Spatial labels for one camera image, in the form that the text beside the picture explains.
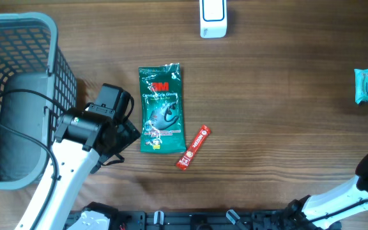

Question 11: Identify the green 3M gloves packet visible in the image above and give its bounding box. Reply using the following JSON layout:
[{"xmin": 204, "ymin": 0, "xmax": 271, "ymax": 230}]
[{"xmin": 139, "ymin": 63, "xmax": 187, "ymax": 154}]

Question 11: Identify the red coffee stick sachet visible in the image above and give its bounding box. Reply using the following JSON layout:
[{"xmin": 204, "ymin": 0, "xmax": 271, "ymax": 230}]
[{"xmin": 176, "ymin": 125, "xmax": 211, "ymax": 171}]

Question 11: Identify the pale green wipes packet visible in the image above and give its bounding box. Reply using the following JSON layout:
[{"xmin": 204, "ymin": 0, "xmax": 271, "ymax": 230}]
[{"xmin": 354, "ymin": 69, "xmax": 368, "ymax": 104}]

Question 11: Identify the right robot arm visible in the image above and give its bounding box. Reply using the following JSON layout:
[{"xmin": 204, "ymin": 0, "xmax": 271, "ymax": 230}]
[{"xmin": 286, "ymin": 154, "xmax": 368, "ymax": 229}]

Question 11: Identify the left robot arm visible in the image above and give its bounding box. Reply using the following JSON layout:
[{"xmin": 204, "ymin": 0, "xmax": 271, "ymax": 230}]
[{"xmin": 17, "ymin": 84, "xmax": 140, "ymax": 229}]

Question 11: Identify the white barcode scanner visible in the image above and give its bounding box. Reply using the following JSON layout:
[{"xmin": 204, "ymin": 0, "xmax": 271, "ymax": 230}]
[{"xmin": 199, "ymin": 0, "xmax": 227, "ymax": 39}]

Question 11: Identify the grey plastic mesh basket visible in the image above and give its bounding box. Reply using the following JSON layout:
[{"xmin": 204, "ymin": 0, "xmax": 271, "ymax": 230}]
[{"xmin": 0, "ymin": 12, "xmax": 77, "ymax": 190}]

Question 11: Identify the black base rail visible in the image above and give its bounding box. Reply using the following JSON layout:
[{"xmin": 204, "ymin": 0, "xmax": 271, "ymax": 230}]
[{"xmin": 64, "ymin": 203, "xmax": 343, "ymax": 230}]

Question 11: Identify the left camera cable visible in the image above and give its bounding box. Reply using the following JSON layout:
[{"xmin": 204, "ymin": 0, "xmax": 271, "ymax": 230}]
[{"xmin": 0, "ymin": 88, "xmax": 66, "ymax": 230}]

